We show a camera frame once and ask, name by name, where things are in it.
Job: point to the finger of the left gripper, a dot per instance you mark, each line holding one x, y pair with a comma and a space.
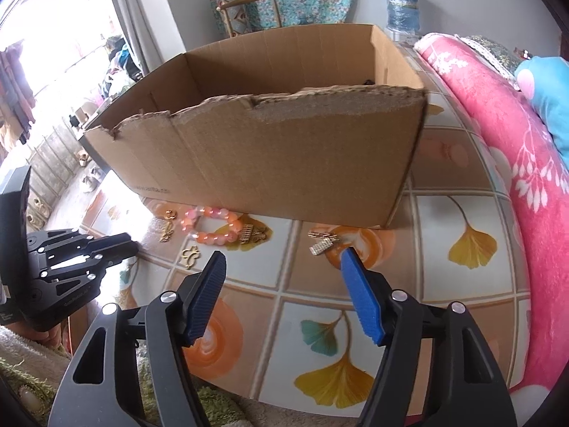
112, 249

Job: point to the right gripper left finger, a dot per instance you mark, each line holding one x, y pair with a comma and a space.
102, 385

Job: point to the oval rhinestone gold pendant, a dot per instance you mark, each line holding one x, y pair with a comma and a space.
164, 228

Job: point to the gold butterfly charm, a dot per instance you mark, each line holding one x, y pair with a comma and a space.
189, 256

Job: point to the patterned table cover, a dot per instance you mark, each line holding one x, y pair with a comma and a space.
283, 331

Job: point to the pink floral blanket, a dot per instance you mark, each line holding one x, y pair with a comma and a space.
537, 182

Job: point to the brown cardboard box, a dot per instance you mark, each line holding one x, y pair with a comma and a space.
275, 123

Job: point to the grey curtain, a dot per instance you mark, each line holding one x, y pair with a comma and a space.
150, 31

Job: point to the wooden chair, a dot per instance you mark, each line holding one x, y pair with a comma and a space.
237, 15

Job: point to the blue pillow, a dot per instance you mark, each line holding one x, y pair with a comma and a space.
544, 82

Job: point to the blue water bottle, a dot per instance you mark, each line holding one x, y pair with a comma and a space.
403, 16

